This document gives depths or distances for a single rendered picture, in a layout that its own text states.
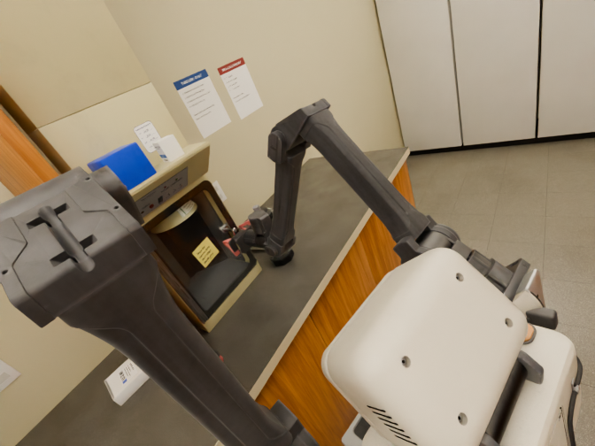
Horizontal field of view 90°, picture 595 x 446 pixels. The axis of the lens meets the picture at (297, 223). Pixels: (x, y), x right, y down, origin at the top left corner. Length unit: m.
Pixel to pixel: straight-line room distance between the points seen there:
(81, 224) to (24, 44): 0.76
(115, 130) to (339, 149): 0.63
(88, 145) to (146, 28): 0.81
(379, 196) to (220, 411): 0.43
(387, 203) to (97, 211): 0.47
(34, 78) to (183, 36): 0.90
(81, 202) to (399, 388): 0.31
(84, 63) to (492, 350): 1.01
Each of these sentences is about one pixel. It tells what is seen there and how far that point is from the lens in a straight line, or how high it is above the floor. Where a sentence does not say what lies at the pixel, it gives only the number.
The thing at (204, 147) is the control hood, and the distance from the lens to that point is 0.96.
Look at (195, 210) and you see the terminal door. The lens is 1.04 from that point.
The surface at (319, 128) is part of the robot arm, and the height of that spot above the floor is 1.51.
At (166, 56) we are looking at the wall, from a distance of 1.64.
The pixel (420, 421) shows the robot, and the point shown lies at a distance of 0.36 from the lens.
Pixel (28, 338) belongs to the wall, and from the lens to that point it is 1.42.
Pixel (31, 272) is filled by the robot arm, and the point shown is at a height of 1.61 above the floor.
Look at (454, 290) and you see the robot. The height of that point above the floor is 1.37.
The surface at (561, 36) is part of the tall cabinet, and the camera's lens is 3.42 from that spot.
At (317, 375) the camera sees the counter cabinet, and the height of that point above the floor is 0.62.
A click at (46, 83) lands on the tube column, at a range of 0.96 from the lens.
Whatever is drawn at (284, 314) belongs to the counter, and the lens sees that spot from 1.05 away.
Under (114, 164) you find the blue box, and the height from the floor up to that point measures 1.58.
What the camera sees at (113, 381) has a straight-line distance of 1.27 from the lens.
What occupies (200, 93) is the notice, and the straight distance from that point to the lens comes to 1.67.
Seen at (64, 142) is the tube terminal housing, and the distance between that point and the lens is 0.93.
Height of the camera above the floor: 1.66
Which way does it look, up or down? 30 degrees down
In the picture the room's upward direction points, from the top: 25 degrees counter-clockwise
